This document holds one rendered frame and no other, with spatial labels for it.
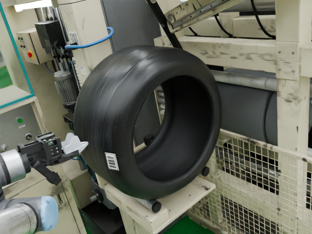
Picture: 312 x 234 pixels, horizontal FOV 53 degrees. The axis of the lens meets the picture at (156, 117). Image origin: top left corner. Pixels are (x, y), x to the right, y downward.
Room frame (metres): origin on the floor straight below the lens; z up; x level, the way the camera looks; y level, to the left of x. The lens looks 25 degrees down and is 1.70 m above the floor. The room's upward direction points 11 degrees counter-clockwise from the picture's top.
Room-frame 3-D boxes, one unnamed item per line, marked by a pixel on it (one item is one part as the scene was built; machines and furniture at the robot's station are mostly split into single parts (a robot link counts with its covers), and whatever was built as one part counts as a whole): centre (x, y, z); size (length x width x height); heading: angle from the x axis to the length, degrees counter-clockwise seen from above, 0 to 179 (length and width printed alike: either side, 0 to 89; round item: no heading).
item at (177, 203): (1.16, 0.05, 0.80); 0.37 x 0.36 x 0.02; 125
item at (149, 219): (1.08, 0.17, 0.84); 0.36 x 0.09 x 0.06; 35
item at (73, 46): (1.36, 0.21, 1.50); 0.19 x 0.19 x 0.06; 35
